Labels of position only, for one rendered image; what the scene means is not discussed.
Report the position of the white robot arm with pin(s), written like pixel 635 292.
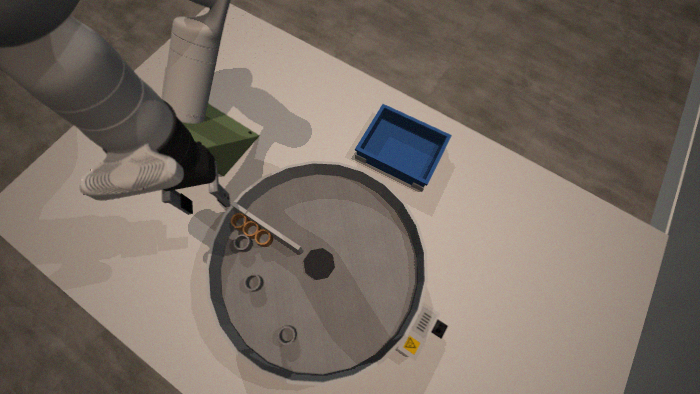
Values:
pixel 76 73

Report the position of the grey metal ring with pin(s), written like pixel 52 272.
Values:
pixel 280 338
pixel 247 281
pixel 240 237

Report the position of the bronze bushing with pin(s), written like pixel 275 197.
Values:
pixel 260 233
pixel 247 225
pixel 236 217

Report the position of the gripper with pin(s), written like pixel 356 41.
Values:
pixel 133 167

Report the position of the blue rectangular tray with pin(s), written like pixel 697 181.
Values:
pixel 413 146

